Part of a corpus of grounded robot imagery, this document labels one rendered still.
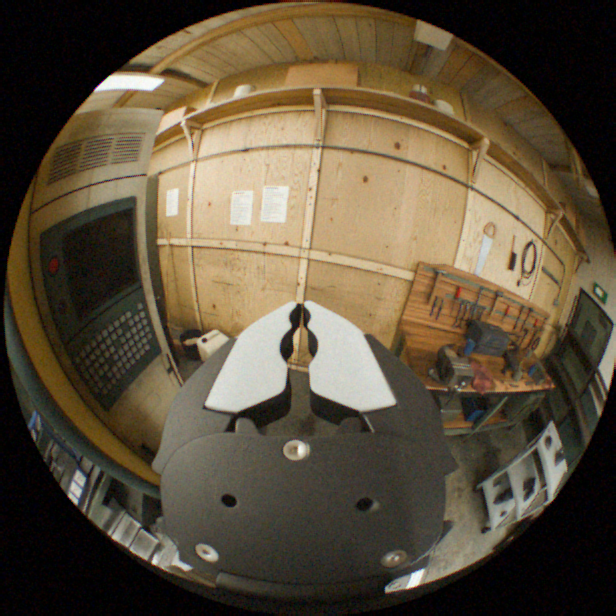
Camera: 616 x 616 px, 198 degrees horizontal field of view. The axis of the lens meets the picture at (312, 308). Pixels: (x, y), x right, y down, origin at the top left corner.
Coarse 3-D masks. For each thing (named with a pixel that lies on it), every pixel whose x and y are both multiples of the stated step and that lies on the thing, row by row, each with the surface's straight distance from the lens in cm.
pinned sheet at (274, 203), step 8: (264, 192) 170; (272, 192) 167; (280, 192) 164; (264, 200) 169; (272, 200) 167; (280, 200) 164; (264, 208) 169; (272, 208) 166; (280, 208) 164; (264, 216) 169; (272, 216) 167; (280, 216) 164
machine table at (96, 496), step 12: (60, 456) 144; (60, 468) 144; (72, 468) 130; (84, 468) 120; (96, 468) 111; (60, 480) 148; (96, 480) 113; (108, 480) 113; (84, 492) 122; (96, 492) 117; (84, 504) 125; (96, 504) 122; (96, 516) 129
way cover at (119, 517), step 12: (108, 504) 131; (120, 504) 126; (108, 516) 132; (120, 516) 125; (108, 528) 135; (120, 528) 129; (132, 528) 123; (120, 540) 132; (132, 540) 127; (144, 540) 122; (156, 540) 118; (144, 552) 125
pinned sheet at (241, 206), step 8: (232, 192) 185; (240, 192) 181; (248, 192) 177; (232, 200) 185; (240, 200) 180; (248, 200) 176; (232, 208) 185; (240, 208) 180; (248, 208) 176; (232, 216) 185; (240, 216) 180; (248, 216) 176; (240, 224) 181; (248, 224) 177
